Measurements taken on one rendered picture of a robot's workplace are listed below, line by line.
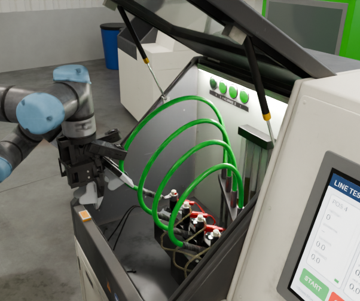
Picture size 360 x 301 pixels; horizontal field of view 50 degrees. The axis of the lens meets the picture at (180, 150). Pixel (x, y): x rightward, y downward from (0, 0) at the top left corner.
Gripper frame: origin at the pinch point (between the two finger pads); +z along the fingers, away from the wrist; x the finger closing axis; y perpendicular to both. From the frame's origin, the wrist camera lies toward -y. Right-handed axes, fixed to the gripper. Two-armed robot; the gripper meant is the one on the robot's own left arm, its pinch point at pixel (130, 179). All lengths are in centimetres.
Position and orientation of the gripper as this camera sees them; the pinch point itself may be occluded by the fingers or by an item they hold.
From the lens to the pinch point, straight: 116.0
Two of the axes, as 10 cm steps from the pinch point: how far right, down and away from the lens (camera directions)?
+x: 3.0, 2.0, -9.3
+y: -6.5, 7.6, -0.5
